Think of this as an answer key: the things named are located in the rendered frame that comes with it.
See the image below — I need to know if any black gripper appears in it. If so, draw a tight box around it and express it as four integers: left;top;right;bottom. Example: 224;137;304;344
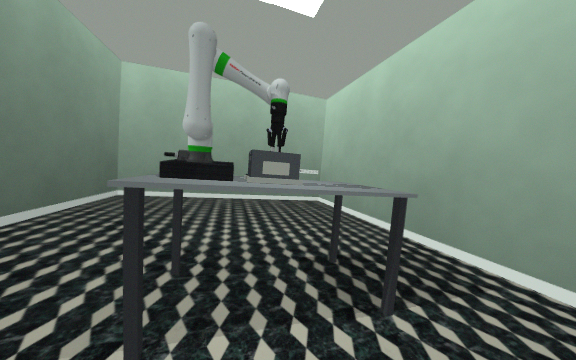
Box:
267;113;288;152

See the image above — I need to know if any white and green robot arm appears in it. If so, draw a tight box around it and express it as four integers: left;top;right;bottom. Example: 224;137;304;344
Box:
164;22;290;163

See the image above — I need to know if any grey divided crate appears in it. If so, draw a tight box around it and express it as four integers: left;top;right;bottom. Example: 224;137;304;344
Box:
248;150;301;180

